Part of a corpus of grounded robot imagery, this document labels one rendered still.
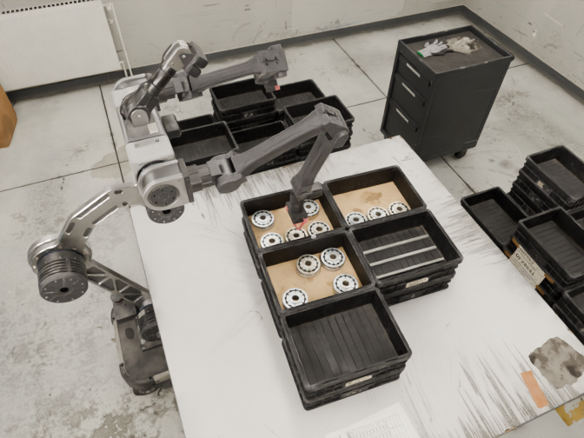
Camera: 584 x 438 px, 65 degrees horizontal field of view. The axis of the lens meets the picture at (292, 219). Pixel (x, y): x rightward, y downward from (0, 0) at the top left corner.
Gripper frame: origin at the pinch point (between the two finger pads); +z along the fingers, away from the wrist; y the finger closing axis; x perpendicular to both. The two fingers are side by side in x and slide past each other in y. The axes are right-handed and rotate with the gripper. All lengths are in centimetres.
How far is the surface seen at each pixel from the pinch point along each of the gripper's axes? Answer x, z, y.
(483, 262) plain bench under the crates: -83, 24, -32
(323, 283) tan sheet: -3.1, 11.6, -25.5
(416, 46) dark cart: -134, 9, 126
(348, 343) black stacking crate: -2, 12, -53
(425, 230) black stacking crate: -58, 12, -15
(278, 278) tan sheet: 13.8, 11.7, -16.8
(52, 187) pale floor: 128, 96, 165
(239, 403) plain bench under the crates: 43, 25, -56
